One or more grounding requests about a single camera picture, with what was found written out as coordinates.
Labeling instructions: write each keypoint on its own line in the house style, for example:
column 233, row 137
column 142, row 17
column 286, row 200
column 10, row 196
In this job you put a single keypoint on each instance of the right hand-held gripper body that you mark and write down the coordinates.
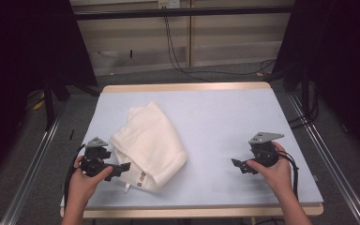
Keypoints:
column 265, row 154

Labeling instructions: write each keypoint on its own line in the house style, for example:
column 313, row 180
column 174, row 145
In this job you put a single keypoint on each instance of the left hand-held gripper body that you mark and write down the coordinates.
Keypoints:
column 95, row 164

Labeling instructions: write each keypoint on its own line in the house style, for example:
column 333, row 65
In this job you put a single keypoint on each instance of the white towel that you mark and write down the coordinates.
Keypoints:
column 150, row 146

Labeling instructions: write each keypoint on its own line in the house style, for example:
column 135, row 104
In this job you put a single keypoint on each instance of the person's right hand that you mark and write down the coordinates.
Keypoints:
column 276, row 178

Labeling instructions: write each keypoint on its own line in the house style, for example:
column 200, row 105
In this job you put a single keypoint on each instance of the person's left hand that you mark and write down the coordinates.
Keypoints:
column 81, row 187

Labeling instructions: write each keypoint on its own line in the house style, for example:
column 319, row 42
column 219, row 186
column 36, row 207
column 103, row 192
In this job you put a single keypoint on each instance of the light blue table mat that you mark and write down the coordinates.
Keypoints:
column 218, row 125

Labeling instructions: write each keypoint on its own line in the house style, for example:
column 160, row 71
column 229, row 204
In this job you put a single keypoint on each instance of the black stand leg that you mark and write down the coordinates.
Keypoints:
column 304, row 93
column 48, row 106

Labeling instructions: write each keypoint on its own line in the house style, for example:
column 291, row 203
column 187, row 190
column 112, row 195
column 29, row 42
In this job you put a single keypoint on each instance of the yellow tape strip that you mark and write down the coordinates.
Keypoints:
column 39, row 104

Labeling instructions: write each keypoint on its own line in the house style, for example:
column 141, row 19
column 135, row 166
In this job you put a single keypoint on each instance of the wooden table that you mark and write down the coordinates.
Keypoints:
column 184, row 86

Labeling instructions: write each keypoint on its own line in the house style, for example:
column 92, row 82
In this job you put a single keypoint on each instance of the black curtain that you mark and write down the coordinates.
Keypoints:
column 340, row 62
column 28, row 47

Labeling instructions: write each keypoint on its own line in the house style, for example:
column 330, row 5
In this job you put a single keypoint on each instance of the black horizontal bar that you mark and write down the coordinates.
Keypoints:
column 184, row 12

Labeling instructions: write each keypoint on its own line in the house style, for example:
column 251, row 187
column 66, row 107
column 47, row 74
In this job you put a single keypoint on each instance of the metal floor rail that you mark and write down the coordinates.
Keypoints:
column 334, row 175
column 28, row 178

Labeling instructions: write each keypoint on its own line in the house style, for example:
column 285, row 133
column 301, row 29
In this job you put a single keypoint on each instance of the white wall outlet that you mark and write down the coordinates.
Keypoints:
column 169, row 3

